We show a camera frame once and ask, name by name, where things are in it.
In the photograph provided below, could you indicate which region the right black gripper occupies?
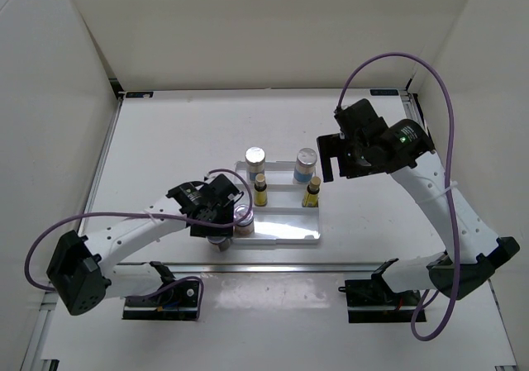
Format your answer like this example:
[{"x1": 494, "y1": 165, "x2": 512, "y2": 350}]
[{"x1": 317, "y1": 133, "x2": 384, "y2": 183}]

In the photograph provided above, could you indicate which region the blue-label shaker bottle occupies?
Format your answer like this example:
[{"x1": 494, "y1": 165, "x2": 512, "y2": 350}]
[
  {"x1": 245, "y1": 146, "x2": 265, "y2": 182},
  {"x1": 293, "y1": 148, "x2": 317, "y2": 183}
]

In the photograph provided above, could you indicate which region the brown spice jar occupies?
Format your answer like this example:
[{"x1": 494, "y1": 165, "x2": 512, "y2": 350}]
[
  {"x1": 233, "y1": 204, "x2": 254, "y2": 236},
  {"x1": 207, "y1": 236, "x2": 232, "y2": 253}
]

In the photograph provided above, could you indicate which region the yellow small bottle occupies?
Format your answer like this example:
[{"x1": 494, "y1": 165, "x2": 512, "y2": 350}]
[
  {"x1": 302, "y1": 176, "x2": 322, "y2": 207},
  {"x1": 254, "y1": 173, "x2": 268, "y2": 207}
]

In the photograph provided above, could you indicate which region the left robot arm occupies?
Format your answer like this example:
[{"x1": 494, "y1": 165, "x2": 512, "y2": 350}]
[{"x1": 46, "y1": 174, "x2": 244, "y2": 316}]

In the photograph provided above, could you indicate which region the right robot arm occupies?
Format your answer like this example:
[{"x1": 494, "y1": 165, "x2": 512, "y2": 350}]
[{"x1": 317, "y1": 99, "x2": 520, "y2": 305}]

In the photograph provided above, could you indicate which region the white divided tray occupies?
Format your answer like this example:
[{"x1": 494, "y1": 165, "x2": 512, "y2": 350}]
[{"x1": 232, "y1": 161, "x2": 320, "y2": 248}]

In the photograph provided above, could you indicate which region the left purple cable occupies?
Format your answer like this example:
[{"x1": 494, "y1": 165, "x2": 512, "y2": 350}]
[{"x1": 25, "y1": 169, "x2": 255, "y2": 293}]

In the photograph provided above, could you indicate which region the purple cable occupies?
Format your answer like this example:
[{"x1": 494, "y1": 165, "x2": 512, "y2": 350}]
[
  {"x1": 25, "y1": 169, "x2": 255, "y2": 293},
  {"x1": 335, "y1": 52, "x2": 460, "y2": 342}
]

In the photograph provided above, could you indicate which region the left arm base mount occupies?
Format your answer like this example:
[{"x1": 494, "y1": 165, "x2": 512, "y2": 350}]
[{"x1": 122, "y1": 268, "x2": 205, "y2": 321}]

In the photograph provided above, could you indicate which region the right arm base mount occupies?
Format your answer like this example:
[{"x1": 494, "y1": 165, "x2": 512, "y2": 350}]
[{"x1": 338, "y1": 280, "x2": 421, "y2": 324}]

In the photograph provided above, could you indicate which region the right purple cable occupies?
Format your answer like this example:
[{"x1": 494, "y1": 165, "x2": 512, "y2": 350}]
[{"x1": 335, "y1": 52, "x2": 460, "y2": 342}]

